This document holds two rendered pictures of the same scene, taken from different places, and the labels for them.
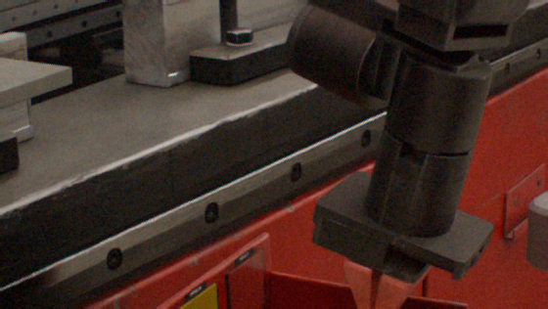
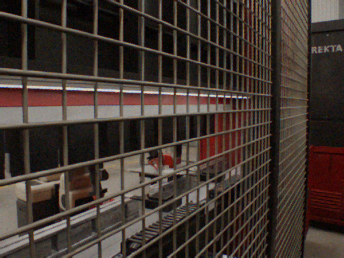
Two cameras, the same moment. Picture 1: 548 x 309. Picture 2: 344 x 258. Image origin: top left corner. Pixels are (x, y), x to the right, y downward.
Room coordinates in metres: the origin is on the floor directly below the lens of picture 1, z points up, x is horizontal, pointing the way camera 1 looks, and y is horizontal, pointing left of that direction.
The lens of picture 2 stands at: (2.49, 0.10, 1.41)
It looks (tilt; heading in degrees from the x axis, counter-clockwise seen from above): 4 degrees down; 172
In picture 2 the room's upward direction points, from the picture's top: straight up
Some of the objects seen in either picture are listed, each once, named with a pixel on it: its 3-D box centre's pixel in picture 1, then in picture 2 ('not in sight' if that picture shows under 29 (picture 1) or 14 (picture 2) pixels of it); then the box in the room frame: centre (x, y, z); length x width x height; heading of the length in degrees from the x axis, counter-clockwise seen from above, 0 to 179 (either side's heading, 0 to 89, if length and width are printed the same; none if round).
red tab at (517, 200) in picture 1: (529, 200); not in sight; (1.37, -0.37, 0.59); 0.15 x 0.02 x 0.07; 142
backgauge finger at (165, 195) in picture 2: not in sight; (148, 197); (1.18, 0.19, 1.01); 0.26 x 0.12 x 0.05; 52
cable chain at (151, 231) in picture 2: not in sight; (169, 224); (1.51, 0.23, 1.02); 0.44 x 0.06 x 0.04; 142
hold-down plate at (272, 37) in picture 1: (300, 39); not in sight; (1.10, -0.03, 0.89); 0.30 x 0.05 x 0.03; 142
